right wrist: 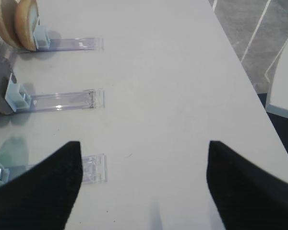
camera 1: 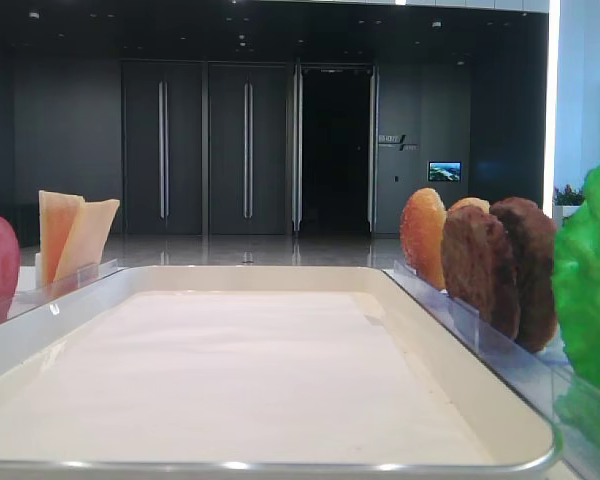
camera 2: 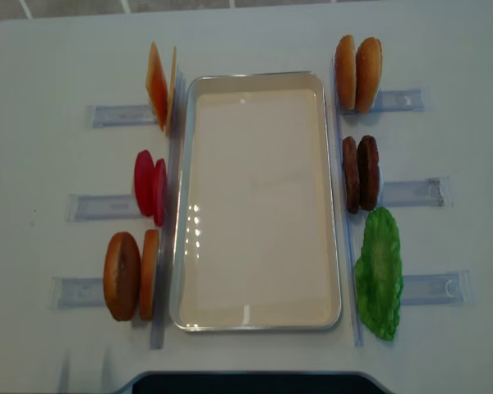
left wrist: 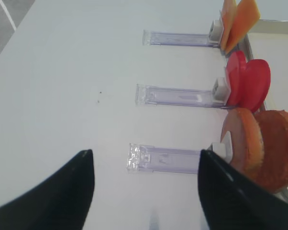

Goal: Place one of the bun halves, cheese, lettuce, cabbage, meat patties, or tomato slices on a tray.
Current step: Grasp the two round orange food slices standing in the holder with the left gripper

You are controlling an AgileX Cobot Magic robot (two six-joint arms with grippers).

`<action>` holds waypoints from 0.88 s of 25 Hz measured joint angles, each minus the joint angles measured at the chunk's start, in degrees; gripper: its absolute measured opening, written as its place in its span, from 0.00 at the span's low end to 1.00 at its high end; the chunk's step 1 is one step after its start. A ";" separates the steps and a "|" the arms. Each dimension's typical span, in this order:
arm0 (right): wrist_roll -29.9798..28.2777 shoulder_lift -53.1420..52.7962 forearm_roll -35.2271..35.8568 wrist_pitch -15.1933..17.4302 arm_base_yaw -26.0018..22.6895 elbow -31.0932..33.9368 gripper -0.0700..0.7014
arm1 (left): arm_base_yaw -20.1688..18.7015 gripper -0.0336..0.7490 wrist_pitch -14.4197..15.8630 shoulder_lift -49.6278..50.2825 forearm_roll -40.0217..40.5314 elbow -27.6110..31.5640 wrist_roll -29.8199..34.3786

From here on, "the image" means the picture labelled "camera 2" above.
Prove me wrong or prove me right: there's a brown bun slice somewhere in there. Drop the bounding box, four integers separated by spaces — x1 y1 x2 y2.
103 231 141 321
139 229 159 321

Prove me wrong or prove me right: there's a dark robot base front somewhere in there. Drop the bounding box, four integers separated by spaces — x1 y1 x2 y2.
124 372 389 393

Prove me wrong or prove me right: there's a red tomato slice inner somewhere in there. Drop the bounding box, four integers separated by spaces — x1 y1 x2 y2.
152 158 168 227

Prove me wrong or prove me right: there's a red tomato slice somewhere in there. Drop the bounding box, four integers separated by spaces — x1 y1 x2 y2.
152 158 168 227
133 149 154 217

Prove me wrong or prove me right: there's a red tomato slice outer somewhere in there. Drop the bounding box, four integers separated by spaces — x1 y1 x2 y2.
133 149 154 217

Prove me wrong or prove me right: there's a dark meat patty inner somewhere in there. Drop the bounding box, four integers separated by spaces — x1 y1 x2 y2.
342 136 360 213

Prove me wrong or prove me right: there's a dark meat patty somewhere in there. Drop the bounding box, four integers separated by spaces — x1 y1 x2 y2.
342 136 360 213
357 135 380 211

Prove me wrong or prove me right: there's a dark meat patty outer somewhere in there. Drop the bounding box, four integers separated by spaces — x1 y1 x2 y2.
357 135 380 211

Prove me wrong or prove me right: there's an orange cheese slice outer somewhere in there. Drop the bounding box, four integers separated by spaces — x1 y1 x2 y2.
145 42 168 130

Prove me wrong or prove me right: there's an orange cheese slice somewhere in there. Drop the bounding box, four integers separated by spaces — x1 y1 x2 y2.
145 42 168 130
165 46 177 137

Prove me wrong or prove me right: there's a green lettuce leaf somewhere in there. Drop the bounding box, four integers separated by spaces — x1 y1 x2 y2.
355 207 403 341

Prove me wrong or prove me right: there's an orange cheese slice inner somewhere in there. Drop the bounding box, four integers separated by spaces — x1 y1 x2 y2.
165 46 177 137

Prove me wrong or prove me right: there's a white rectangular metal tray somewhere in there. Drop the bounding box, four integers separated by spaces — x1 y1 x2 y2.
169 71 342 332

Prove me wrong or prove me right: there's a tan bun slice inner right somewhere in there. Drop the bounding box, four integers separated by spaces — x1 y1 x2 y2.
334 34 357 111

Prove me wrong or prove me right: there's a tan bun slice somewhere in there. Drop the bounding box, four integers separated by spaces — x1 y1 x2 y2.
334 34 357 111
355 37 383 113

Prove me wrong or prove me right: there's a tan bun slice outer right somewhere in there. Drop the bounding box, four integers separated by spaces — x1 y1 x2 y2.
355 37 383 113

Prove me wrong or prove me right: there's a clear left acrylic rack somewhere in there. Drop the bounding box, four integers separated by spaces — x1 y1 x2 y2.
51 69 187 349

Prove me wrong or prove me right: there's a clear acrylic rack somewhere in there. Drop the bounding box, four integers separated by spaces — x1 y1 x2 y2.
329 71 474 347
51 69 187 349

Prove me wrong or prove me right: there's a clear right acrylic rack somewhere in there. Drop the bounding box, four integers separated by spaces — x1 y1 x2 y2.
329 71 474 347

